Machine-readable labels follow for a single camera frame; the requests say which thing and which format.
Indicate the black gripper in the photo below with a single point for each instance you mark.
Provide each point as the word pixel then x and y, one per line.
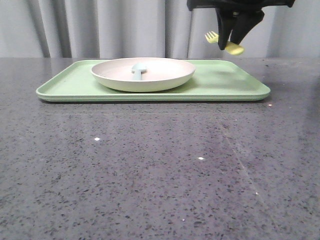
pixel 231 21

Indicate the yellow plastic fork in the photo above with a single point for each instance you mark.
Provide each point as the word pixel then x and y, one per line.
pixel 231 48

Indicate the grey pleated curtain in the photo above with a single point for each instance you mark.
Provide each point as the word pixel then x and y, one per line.
pixel 114 29

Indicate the green plastic tray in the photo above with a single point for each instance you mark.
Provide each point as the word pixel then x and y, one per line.
pixel 213 80

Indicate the cream round plate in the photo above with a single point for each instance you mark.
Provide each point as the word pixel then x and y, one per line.
pixel 162 74

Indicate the light blue spoon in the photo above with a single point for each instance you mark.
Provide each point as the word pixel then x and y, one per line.
pixel 138 69

